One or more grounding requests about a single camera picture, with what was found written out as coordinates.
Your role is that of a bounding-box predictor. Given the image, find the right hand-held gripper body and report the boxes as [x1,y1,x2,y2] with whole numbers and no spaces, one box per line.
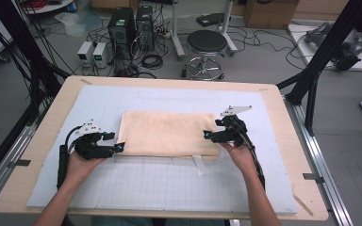
[212,105,254,148]

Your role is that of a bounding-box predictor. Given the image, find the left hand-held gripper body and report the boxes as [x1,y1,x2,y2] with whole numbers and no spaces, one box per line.
[73,119,117,161]

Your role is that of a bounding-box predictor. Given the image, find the cream terry towel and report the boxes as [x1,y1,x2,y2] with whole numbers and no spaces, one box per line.
[116,109,222,176]

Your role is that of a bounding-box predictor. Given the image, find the person's left hand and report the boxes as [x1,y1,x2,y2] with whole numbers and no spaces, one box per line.
[62,151,107,189]

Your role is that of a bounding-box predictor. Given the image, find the person's right hand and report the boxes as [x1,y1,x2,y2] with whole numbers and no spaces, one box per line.
[221,142,259,182]

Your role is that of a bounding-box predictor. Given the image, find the white foam grid mat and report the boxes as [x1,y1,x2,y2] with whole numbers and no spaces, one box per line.
[26,84,299,216]

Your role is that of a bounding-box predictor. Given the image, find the black table clamp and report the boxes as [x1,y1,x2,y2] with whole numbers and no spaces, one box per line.
[7,158,32,168]
[303,171,325,185]

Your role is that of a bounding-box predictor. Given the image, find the white power supply unit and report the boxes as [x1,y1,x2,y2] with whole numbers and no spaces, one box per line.
[76,40,95,66]
[91,41,111,69]

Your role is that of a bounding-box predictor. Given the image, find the black round stool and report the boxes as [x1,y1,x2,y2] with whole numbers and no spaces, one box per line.
[181,29,229,82]

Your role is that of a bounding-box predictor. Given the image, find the white desk leg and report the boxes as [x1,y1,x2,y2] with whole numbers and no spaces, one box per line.
[171,0,187,61]
[219,0,239,57]

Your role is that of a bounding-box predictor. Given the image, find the black flat device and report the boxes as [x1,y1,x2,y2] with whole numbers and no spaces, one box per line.
[195,12,226,28]

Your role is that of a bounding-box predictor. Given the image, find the large black computer tower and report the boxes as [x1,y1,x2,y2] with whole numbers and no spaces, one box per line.
[107,7,138,62]

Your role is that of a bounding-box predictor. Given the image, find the white floor board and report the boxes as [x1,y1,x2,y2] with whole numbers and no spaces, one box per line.
[287,23,362,73]

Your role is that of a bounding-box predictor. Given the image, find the slim black computer tower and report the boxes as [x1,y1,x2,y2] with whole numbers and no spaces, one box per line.
[135,5,156,52]

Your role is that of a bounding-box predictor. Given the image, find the cardboard box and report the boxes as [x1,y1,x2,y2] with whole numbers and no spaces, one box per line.
[243,0,301,30]

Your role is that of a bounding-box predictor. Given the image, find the clear plastic bag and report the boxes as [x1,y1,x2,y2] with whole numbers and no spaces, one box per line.
[54,10,104,38]

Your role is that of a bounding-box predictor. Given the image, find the white round table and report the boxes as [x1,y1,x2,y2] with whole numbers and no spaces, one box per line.
[18,0,76,15]

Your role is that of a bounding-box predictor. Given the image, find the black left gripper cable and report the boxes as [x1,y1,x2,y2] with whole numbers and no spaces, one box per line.
[56,125,87,191]

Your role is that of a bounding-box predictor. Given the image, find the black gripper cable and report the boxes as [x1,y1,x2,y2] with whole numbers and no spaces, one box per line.
[239,124,267,191]
[56,125,87,191]

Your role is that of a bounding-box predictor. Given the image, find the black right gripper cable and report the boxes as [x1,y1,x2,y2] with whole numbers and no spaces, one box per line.
[239,124,267,191]

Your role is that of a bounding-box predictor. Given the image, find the aluminium rail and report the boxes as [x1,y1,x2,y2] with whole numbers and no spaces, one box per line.
[283,94,355,226]
[0,124,38,216]

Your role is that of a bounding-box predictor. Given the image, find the coiled black cable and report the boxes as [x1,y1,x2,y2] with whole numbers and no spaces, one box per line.
[140,53,165,71]

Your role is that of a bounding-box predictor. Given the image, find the long black floor cable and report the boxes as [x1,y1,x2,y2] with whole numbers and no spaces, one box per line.
[231,25,306,71]

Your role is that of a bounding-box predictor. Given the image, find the black metal frame post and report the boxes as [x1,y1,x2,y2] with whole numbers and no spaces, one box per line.
[0,0,72,127]
[275,0,362,137]

